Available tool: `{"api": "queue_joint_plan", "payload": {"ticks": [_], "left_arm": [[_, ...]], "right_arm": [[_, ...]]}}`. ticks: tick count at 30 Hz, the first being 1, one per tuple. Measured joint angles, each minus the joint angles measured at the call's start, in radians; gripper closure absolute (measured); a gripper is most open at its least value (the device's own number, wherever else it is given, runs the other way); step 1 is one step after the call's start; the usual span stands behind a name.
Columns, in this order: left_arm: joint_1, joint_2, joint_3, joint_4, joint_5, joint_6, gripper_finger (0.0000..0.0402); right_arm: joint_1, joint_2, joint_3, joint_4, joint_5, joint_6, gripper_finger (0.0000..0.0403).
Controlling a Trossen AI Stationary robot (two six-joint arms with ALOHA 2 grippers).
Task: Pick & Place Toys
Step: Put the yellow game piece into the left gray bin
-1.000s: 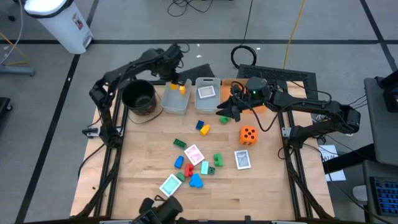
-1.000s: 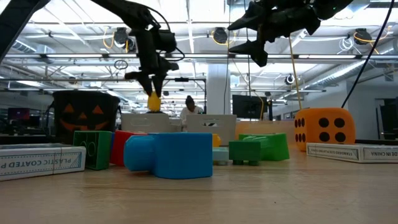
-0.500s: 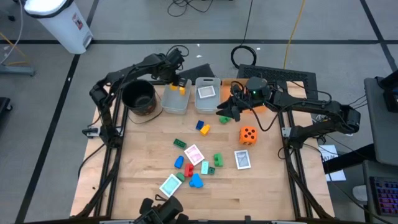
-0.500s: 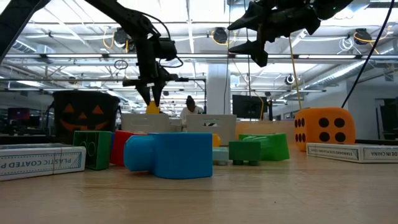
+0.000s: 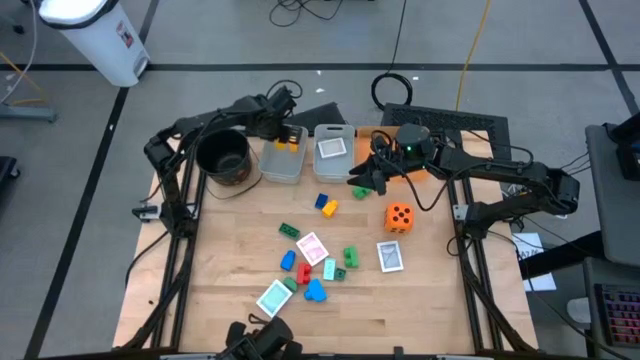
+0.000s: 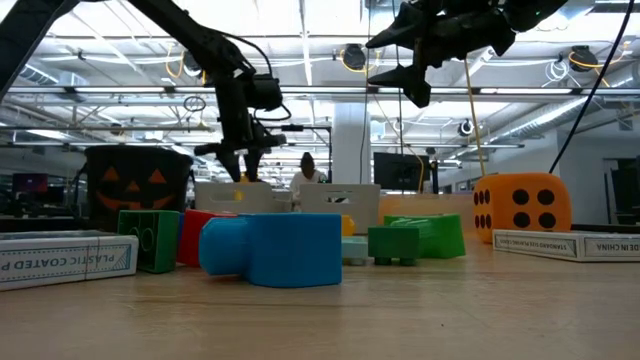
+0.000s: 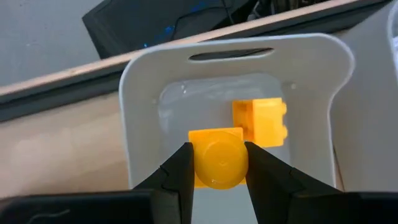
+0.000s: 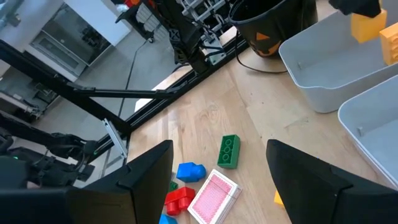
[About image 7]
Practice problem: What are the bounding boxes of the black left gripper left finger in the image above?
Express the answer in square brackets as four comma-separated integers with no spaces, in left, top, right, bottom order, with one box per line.
[132,142,196,224]

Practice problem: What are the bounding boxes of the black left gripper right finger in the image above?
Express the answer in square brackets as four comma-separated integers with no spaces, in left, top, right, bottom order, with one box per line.
[244,141,343,224]

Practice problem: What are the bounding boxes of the yellow toy block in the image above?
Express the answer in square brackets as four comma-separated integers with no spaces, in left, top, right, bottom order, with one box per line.
[231,97,289,149]
[187,126,250,190]

